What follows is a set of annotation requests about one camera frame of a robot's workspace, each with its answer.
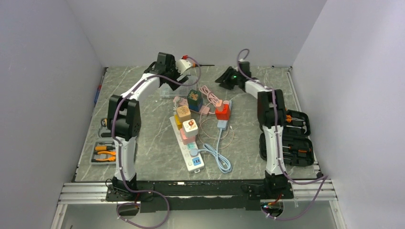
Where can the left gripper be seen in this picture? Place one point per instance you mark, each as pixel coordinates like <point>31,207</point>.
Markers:
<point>184,79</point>

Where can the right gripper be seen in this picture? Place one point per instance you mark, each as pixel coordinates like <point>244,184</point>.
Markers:
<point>224,79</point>

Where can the clear plastic screw box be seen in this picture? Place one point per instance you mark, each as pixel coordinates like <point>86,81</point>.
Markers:
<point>166,92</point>

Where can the pink charger plug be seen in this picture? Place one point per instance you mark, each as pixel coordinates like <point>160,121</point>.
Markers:
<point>220,105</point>

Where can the red cube socket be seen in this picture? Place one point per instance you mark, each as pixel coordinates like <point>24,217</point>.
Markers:
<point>223,114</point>

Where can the green cube socket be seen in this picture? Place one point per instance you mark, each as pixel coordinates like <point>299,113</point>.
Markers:
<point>194,97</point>

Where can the beige cube socket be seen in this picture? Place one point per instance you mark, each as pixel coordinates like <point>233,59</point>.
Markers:
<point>183,113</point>

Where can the yellow cube socket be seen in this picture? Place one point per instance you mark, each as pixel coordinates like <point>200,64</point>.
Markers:
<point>177,122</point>

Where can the white cube socket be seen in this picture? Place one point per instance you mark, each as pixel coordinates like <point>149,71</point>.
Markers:
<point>190,128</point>

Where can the pink cube socket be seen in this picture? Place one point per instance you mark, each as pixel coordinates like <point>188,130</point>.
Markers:
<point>186,140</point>

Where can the white power strip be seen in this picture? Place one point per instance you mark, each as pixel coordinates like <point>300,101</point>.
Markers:
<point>192,158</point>

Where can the black tool case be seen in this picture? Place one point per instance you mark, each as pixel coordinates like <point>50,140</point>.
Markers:
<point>296,146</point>

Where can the grey tool tray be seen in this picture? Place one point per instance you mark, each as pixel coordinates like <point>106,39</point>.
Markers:
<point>104,152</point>

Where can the blue cube socket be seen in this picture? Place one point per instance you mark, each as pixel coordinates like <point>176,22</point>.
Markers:
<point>195,107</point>

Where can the light blue power strip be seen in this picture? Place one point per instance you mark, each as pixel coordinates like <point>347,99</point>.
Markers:
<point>222,125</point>

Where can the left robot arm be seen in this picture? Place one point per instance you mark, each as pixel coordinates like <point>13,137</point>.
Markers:
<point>124,118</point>

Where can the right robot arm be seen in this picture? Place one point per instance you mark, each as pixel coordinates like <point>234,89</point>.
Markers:
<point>270,114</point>

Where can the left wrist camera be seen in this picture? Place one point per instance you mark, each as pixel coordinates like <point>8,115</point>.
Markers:
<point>184,64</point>

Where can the orange handled screwdriver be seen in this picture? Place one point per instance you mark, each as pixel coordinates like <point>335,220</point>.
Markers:
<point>202,65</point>

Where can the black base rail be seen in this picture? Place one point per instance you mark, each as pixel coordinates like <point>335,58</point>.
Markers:
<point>201,194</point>

